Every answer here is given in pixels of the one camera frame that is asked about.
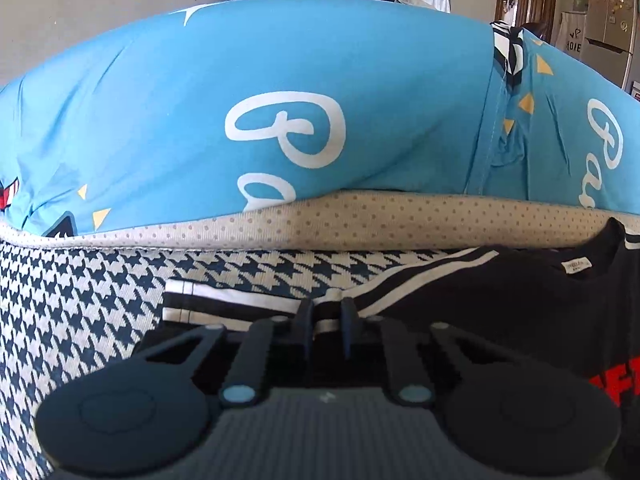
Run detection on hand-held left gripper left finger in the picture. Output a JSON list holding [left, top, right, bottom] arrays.
[[132, 299, 316, 407]]

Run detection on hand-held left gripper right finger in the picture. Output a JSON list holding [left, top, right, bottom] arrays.
[[341, 299, 511, 407]]

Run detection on black sweater white stripes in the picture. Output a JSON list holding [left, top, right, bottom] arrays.
[[162, 217, 640, 480]]

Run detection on houndstooth bed mat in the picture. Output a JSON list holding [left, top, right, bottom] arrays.
[[0, 242, 501, 480]]

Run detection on blue printed quilt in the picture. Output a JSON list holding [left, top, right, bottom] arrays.
[[0, 0, 640, 241]]

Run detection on black white striped cloth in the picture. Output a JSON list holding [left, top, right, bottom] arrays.
[[490, 20, 526, 83]]

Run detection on dark round-back chair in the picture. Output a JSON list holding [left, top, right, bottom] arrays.
[[520, 20, 551, 42]]

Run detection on white lettered cabinet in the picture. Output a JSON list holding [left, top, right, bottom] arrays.
[[557, 10, 588, 56]]

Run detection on grey refrigerator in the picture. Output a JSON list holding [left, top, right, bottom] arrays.
[[582, 0, 640, 93]]

